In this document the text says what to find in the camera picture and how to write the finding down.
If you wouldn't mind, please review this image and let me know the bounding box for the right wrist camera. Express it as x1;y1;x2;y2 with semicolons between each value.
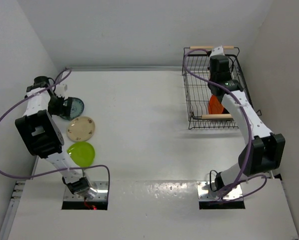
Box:
209;45;225;58

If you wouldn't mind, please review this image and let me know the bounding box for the blue floral plate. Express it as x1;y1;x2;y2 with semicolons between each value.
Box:
64;97;85;121

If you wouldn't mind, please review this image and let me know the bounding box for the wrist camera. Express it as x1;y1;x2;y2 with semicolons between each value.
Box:
209;45;225;58
54;84;68;97

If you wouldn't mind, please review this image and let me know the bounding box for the black wire dish rack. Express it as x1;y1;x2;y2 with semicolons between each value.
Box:
182;46;238;130

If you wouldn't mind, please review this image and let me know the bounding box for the orange plate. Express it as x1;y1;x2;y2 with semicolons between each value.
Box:
208;95;226;115

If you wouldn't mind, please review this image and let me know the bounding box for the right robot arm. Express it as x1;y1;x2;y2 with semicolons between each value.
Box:
208;55;286;195

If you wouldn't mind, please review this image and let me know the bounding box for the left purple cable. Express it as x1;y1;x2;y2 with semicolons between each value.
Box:
0;67;111;198

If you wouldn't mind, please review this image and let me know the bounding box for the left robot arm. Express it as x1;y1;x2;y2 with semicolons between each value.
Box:
15;76;96;200

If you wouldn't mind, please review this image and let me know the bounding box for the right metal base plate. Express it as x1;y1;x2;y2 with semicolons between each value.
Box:
196;181;243;202

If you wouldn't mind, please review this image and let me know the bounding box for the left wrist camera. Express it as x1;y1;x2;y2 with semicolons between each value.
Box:
54;84;68;97

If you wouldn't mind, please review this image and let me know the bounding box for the cream plate with calligraphy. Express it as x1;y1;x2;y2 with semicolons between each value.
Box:
66;116;96;142

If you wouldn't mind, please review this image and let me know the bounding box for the metal base plate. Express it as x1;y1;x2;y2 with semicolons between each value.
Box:
63;181;109;202
196;181;243;202

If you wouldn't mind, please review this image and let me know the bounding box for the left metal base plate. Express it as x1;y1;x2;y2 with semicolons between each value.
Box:
63;181;109;202

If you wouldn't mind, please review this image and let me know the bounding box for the lime green plate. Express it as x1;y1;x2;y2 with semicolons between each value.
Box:
66;141;96;168

